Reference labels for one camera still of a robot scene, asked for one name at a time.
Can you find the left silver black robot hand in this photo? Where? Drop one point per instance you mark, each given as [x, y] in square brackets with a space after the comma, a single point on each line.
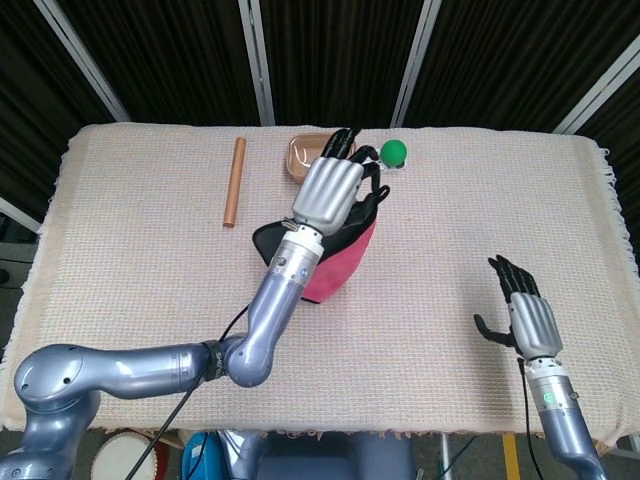
[327, 192]

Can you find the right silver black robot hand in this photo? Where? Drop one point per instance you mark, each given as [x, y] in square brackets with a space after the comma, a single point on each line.
[535, 325]

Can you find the pink cloth black trim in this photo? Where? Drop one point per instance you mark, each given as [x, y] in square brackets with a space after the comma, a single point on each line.
[335, 270]

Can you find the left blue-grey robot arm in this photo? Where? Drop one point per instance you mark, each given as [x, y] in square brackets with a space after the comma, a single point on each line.
[135, 370]

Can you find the cream waffle-weave table cloth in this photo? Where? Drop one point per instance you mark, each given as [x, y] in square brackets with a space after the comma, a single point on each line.
[150, 280]

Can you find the beige plastic container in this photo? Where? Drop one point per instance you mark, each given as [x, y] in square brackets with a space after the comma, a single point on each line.
[302, 157]

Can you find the white slotted plate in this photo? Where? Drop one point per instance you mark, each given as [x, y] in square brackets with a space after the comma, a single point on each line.
[395, 168]

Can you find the green ball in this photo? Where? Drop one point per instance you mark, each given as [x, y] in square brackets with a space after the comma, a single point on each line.
[394, 152]

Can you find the wooden rolling pin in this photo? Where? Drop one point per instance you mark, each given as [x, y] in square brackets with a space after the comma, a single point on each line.
[235, 182]

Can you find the white metal table leg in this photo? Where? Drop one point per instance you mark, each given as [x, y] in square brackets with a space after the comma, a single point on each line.
[443, 457]

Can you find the blue-grey robot torso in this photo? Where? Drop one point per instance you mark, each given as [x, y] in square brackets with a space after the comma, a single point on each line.
[325, 457]

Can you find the blue plastic object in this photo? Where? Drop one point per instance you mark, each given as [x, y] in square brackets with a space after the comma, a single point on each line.
[197, 457]

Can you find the white round drum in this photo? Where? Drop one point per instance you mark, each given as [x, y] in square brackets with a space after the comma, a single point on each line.
[120, 457]

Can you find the white partition frame post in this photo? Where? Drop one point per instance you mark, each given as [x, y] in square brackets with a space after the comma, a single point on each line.
[82, 57]
[17, 215]
[600, 85]
[415, 60]
[257, 60]

